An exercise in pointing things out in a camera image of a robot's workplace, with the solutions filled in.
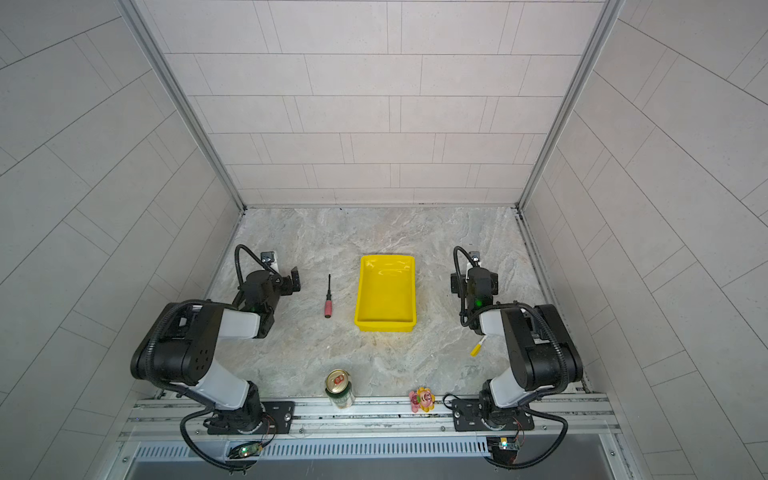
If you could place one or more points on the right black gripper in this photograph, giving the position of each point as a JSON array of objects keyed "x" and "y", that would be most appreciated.
[{"x": 462, "y": 281}]

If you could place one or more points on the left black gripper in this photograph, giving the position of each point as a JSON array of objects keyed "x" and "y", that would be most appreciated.
[{"x": 285, "y": 282}]

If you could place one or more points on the red handled screwdriver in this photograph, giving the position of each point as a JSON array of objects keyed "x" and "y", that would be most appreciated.
[{"x": 328, "y": 307}]

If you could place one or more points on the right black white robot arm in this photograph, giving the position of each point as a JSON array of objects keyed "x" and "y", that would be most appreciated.
[{"x": 542, "y": 358}]

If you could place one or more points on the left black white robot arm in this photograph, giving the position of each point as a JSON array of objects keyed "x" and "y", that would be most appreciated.
[{"x": 179, "y": 354}]

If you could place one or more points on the yellow plastic bin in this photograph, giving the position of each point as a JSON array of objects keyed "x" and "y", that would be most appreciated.
[{"x": 386, "y": 299}]

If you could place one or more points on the green drink can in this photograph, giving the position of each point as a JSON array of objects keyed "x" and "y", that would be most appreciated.
[{"x": 338, "y": 388}]

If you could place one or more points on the pink yellow flower toy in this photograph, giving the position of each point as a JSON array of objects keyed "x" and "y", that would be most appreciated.
[{"x": 421, "y": 400}]

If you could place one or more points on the right small circuit board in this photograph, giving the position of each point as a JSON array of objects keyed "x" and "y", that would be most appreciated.
[{"x": 503, "y": 450}]

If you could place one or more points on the small circuit board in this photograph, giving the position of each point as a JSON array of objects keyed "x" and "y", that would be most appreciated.
[
  {"x": 245, "y": 451},
  {"x": 503, "y": 450}
]

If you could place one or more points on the left small circuit board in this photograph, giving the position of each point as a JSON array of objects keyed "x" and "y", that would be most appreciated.
[{"x": 245, "y": 451}]

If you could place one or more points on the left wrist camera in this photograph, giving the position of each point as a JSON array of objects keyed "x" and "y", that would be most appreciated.
[{"x": 268, "y": 258}]

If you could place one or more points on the aluminium mounting rail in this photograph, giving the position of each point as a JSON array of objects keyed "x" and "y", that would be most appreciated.
[{"x": 369, "y": 417}]

